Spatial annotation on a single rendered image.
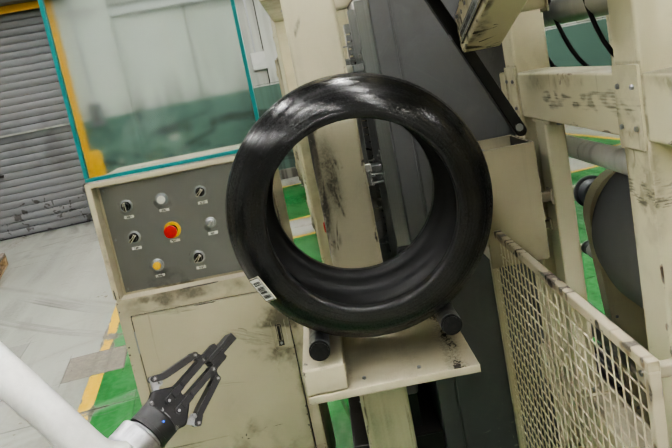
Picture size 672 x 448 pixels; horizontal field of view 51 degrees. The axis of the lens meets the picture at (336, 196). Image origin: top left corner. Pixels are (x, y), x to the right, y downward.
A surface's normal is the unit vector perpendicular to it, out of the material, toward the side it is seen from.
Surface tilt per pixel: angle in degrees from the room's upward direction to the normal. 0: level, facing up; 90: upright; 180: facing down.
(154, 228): 90
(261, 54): 90
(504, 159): 90
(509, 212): 90
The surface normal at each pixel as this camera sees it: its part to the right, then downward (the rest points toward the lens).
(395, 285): -0.31, -0.64
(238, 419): 0.04, 0.14
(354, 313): 0.03, 0.35
